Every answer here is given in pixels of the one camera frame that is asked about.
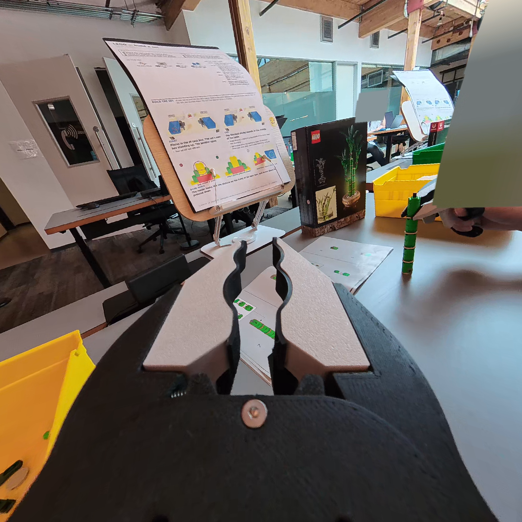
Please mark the phone symbol door window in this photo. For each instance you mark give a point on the phone symbol door window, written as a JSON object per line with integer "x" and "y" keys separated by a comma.
{"x": 67, "y": 132}

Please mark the wooden edged office desk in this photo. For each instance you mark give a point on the wooden edged office desk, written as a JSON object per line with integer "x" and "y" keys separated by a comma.
{"x": 81, "y": 216}

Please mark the person's right hand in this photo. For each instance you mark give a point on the person's right hand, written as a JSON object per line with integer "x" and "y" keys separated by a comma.
{"x": 463, "y": 218}

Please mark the grey desk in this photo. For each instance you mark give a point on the grey desk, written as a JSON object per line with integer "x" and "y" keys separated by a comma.
{"x": 448, "y": 326}

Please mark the green plastic bin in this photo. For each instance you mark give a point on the green plastic bin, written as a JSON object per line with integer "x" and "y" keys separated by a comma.
{"x": 428, "y": 155}

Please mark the person's right forearm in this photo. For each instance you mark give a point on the person's right forearm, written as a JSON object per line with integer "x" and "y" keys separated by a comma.
{"x": 503, "y": 218}

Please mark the black bamboo toy set box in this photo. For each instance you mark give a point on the black bamboo toy set box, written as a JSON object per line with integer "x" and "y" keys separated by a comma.
{"x": 326, "y": 163}

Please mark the open laptop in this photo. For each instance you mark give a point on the open laptop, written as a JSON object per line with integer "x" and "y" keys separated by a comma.
{"x": 393, "y": 120}

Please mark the green toy bamboo stalk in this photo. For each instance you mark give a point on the green toy bamboo stalk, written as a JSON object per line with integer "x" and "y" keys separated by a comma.
{"x": 409, "y": 253}

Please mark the black keyboard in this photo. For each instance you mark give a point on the black keyboard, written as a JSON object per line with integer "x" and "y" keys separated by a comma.
{"x": 106, "y": 200}

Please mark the loose toy instruction pages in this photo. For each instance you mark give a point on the loose toy instruction pages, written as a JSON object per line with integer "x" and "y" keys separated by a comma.
{"x": 354, "y": 257}

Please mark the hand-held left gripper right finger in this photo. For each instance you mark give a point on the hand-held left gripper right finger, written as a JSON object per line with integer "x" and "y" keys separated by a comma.
{"x": 322, "y": 322}

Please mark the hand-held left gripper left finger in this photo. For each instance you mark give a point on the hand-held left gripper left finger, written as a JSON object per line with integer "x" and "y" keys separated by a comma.
{"x": 191, "y": 322}

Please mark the yellow plastic bin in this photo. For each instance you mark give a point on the yellow plastic bin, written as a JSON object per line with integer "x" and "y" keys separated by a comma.
{"x": 391, "y": 195}
{"x": 32, "y": 387}

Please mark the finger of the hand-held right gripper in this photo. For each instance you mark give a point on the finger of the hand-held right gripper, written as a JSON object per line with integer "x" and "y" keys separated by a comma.
{"x": 430, "y": 212}
{"x": 427, "y": 193}

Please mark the black office chair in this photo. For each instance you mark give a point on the black office chair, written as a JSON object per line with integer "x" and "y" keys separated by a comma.
{"x": 163, "y": 228}

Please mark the wooden pillar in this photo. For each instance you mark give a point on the wooden pillar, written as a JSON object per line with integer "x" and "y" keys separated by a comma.
{"x": 244, "y": 40}
{"x": 412, "y": 40}

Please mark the printed guide sheet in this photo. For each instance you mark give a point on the printed guide sheet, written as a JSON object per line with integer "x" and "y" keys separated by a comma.
{"x": 204, "y": 102}
{"x": 424, "y": 91}

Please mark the small red sign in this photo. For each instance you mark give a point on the small red sign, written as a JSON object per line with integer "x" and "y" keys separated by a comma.
{"x": 437, "y": 126}

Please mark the tan round toy piece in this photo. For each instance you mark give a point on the tan round toy piece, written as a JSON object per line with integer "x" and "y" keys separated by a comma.
{"x": 18, "y": 479}

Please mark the black toy bar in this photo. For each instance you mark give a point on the black toy bar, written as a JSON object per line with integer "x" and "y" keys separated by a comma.
{"x": 10, "y": 471}

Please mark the white paper notice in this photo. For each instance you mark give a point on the white paper notice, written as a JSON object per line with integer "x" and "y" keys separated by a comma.
{"x": 24, "y": 149}

